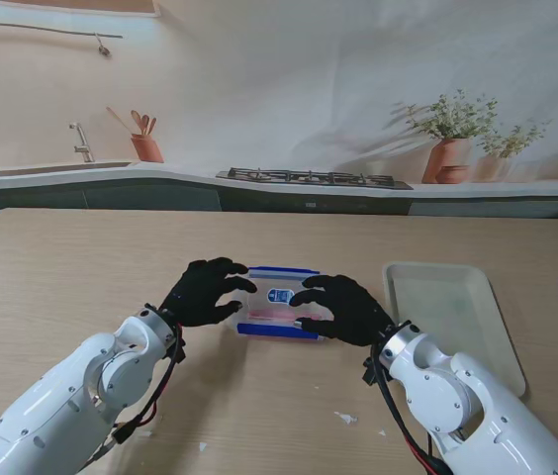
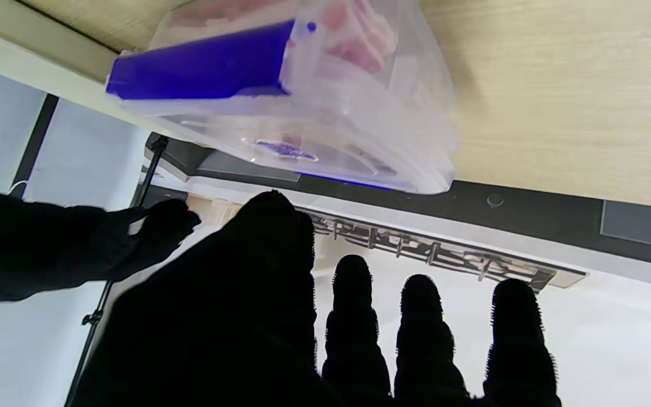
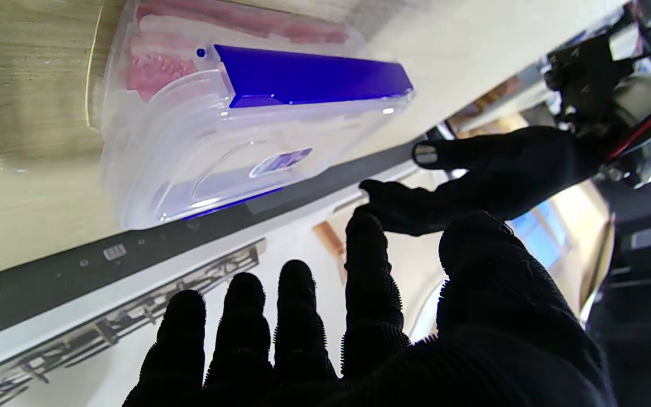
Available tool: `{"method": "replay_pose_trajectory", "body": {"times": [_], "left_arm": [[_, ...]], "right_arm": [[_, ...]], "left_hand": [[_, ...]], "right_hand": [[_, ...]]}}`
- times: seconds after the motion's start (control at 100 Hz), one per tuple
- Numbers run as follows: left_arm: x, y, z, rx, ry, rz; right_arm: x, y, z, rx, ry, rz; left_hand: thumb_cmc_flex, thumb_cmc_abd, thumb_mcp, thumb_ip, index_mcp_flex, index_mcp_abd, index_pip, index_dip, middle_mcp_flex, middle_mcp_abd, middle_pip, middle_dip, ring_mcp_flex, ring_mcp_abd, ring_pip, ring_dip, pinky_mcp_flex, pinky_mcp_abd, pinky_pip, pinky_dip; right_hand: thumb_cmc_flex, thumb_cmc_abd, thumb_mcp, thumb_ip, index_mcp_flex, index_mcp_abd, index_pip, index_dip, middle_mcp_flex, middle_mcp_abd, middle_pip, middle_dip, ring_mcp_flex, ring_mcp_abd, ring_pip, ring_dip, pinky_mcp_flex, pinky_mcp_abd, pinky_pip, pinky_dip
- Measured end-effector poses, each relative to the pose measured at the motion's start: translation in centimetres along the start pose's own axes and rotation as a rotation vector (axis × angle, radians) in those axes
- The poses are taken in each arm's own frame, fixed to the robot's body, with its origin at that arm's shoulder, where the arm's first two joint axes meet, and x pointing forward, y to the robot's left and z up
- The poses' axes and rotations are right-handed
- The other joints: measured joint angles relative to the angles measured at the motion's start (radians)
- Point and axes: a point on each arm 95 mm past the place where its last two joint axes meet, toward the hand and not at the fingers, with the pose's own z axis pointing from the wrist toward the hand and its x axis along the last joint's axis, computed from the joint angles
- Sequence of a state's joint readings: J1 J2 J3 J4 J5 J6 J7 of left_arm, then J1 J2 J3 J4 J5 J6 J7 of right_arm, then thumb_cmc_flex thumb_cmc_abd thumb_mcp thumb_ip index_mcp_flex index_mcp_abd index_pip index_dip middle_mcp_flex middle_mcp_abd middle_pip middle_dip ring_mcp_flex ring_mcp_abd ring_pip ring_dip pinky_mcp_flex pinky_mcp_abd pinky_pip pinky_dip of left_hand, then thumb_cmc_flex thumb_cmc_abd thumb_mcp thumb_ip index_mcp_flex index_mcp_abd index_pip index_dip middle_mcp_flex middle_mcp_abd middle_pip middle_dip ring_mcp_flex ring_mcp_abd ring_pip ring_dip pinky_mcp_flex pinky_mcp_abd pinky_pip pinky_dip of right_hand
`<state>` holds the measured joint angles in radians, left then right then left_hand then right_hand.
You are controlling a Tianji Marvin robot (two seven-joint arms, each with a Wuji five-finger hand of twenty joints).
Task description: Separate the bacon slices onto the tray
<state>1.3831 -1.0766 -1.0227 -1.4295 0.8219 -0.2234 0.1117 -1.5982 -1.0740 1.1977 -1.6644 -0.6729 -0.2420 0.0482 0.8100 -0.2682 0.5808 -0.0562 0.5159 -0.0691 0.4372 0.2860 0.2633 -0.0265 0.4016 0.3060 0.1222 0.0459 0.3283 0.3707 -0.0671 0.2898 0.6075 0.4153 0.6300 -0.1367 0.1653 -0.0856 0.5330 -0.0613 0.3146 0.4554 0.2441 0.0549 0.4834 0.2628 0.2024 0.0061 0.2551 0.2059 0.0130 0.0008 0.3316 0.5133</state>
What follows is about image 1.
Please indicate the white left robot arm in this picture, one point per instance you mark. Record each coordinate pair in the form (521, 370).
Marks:
(51, 406)

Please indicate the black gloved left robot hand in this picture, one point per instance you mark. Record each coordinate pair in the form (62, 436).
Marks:
(195, 292)

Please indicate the cream plastic tray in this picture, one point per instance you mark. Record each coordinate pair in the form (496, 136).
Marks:
(437, 297)

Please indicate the large white paper scrap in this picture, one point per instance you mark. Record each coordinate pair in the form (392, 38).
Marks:
(345, 418)

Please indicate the kitchen print backdrop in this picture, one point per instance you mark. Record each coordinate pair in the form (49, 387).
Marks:
(279, 99)

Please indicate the clear lid with blue label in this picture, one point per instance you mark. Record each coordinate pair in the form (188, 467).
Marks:
(274, 297)

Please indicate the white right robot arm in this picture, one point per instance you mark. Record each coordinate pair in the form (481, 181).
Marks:
(467, 396)

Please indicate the stack of raw bacon slices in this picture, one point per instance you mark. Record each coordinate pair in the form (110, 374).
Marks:
(269, 314)

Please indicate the clear container with blue clips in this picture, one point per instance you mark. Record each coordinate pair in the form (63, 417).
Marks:
(269, 330)

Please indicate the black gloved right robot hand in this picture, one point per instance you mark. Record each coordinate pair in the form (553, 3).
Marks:
(348, 312)

